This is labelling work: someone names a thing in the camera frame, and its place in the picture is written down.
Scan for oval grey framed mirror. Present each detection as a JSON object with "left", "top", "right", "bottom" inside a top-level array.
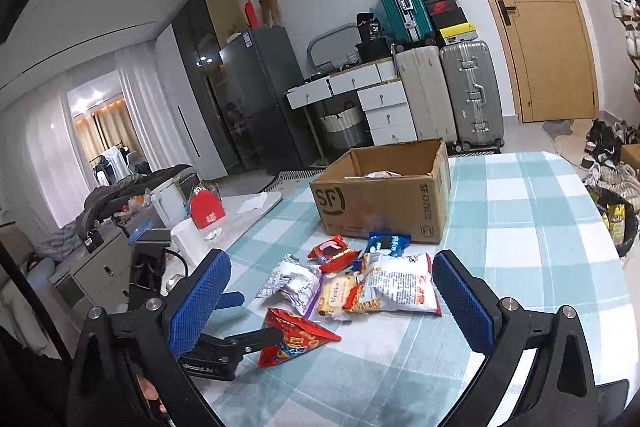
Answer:
[{"left": 306, "top": 22, "right": 359, "bottom": 76}]

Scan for white grey laundry basket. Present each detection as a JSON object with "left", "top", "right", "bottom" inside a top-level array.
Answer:
[{"left": 319, "top": 101, "right": 369, "bottom": 151}]

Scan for cream yellow snack packet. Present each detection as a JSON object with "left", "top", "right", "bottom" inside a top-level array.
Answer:
[{"left": 317, "top": 273, "right": 362, "bottom": 321}]

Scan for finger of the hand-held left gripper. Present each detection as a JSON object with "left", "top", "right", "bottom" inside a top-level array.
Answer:
[
  {"left": 219, "top": 290, "right": 245, "bottom": 312},
  {"left": 200, "top": 326, "right": 285, "bottom": 353}
]

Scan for person's left forearm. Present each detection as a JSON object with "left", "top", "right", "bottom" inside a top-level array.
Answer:
[{"left": 0, "top": 326, "right": 77, "bottom": 427}]

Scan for person's left hand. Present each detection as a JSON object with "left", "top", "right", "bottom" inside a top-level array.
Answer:
[{"left": 136, "top": 374, "right": 168, "bottom": 414}]

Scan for large red snack packet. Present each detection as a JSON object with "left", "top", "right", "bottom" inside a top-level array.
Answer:
[{"left": 258, "top": 307, "right": 342, "bottom": 368}]

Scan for clothes rack with garments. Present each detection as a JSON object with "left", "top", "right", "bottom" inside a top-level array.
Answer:
[{"left": 89, "top": 145, "right": 146, "bottom": 184}]

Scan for grey drawer cabinet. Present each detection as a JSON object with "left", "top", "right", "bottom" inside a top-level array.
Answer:
[{"left": 54, "top": 226, "right": 137, "bottom": 309}]

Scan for white sheer curtain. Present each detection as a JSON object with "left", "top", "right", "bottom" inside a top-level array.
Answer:
[{"left": 114, "top": 48, "right": 172, "bottom": 168}]

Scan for dark grey refrigerator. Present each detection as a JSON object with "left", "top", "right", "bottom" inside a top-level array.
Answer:
[{"left": 218, "top": 26, "right": 321, "bottom": 174}]

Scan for grey door mat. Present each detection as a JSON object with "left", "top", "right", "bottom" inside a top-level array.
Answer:
[{"left": 542, "top": 119, "right": 576, "bottom": 138}]

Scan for rows of assorted shoes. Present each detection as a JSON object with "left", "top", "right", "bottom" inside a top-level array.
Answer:
[{"left": 611, "top": 0, "right": 640, "bottom": 108}]

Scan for brown cardboard box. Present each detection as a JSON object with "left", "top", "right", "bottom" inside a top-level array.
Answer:
[{"left": 309, "top": 138, "right": 451, "bottom": 244}]

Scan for brown paper bag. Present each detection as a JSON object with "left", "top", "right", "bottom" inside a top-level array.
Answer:
[{"left": 258, "top": 0, "right": 281, "bottom": 28}]

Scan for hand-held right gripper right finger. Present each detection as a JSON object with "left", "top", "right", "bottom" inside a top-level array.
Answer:
[{"left": 430, "top": 249, "right": 601, "bottom": 427}]

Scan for beige suitcase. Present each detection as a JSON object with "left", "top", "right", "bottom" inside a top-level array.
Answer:
[{"left": 393, "top": 45, "right": 459, "bottom": 148}]

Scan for white paper roll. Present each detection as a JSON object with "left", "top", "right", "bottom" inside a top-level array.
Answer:
[{"left": 169, "top": 217, "right": 211, "bottom": 266}]

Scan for teal suitcase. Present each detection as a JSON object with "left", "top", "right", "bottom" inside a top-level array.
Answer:
[{"left": 370, "top": 0, "right": 435, "bottom": 46}]

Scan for silver white snack packet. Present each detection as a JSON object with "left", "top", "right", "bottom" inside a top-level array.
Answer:
[{"left": 256, "top": 254, "right": 324, "bottom": 316}]

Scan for dark glass cabinet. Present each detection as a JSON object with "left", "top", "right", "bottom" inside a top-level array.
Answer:
[{"left": 172, "top": 0, "right": 237, "bottom": 178}]

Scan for wooden shoe rack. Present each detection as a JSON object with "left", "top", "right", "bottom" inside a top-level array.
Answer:
[{"left": 627, "top": 22, "right": 640, "bottom": 108}]

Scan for beige round rug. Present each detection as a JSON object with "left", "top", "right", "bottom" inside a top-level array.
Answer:
[{"left": 554, "top": 131, "right": 602, "bottom": 168}]

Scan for white kettle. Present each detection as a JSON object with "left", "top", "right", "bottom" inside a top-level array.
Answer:
[{"left": 149, "top": 181, "right": 184, "bottom": 229}]

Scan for black trash bin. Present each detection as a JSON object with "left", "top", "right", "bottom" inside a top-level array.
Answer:
[{"left": 586, "top": 186, "right": 640, "bottom": 259}]

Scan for wooden door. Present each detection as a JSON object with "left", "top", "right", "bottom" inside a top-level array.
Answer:
[{"left": 439, "top": 0, "right": 600, "bottom": 124}]

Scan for red logo shoe box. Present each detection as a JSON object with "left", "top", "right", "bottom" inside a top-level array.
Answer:
[{"left": 424, "top": 0, "right": 461, "bottom": 16}]

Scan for black bag with label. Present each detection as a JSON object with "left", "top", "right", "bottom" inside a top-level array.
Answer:
[{"left": 355, "top": 11, "right": 396, "bottom": 63}]

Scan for large white snack bag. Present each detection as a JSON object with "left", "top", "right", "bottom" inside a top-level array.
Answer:
[{"left": 345, "top": 251, "right": 444, "bottom": 318}]

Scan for dark clothes heap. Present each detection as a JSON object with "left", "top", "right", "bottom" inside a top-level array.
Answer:
[{"left": 81, "top": 164, "right": 202, "bottom": 234}]

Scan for white desk with drawers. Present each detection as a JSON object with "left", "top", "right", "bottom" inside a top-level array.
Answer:
[{"left": 284, "top": 59, "right": 419, "bottom": 158}]

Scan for yellow and black shoe box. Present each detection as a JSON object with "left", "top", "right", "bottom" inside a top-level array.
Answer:
[{"left": 434, "top": 19, "right": 476, "bottom": 44}]

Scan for pile of sneakers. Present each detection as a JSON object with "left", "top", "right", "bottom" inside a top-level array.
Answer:
[{"left": 579, "top": 119, "right": 640, "bottom": 188}]

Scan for red gift bag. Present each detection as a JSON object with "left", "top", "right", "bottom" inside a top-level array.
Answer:
[{"left": 188, "top": 185, "right": 226, "bottom": 231}]

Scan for plain black shoe box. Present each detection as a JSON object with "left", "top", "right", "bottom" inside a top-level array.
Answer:
[{"left": 432, "top": 11, "right": 469, "bottom": 30}]

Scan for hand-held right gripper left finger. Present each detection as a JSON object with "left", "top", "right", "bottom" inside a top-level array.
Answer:
[{"left": 67, "top": 249, "right": 232, "bottom": 427}]

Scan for blue cookie packet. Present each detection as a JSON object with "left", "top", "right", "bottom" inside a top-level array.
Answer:
[{"left": 362, "top": 231, "right": 412, "bottom": 258}]

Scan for crumpled white tissue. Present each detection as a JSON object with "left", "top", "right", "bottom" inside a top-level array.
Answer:
[{"left": 235, "top": 194, "right": 269, "bottom": 216}]

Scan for silver suitcase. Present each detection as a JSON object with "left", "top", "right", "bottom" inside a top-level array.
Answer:
[{"left": 439, "top": 39, "right": 505, "bottom": 151}]

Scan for red cookie packet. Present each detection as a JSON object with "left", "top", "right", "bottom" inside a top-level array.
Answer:
[{"left": 306, "top": 234, "right": 364, "bottom": 276}]

